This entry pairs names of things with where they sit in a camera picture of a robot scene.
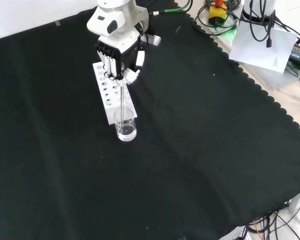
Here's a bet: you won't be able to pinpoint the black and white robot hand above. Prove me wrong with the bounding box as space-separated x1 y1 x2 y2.
94 27 147 87

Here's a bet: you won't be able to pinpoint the white test tube rack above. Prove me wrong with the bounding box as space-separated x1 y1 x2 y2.
92 61 138 125

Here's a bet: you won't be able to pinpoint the clear glass beaker with water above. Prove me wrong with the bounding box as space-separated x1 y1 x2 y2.
113 107 138 143

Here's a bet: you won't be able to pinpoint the yellow stop button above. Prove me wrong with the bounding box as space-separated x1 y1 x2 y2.
208 0 228 26

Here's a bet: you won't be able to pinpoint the black bench cloth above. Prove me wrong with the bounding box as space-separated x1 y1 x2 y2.
0 2 300 240

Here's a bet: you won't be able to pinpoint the white paper sheet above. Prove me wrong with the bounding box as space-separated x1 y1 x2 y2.
229 20 298 74

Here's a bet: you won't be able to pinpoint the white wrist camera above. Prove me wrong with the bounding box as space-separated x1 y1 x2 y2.
145 33 162 47

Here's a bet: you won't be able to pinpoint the green cable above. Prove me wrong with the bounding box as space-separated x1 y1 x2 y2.
149 0 194 17

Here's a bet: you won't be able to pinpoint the black cable with plug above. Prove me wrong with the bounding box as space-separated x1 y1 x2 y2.
246 0 277 49

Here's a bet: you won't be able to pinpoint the black floor cables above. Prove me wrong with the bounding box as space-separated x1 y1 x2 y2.
246 208 300 240

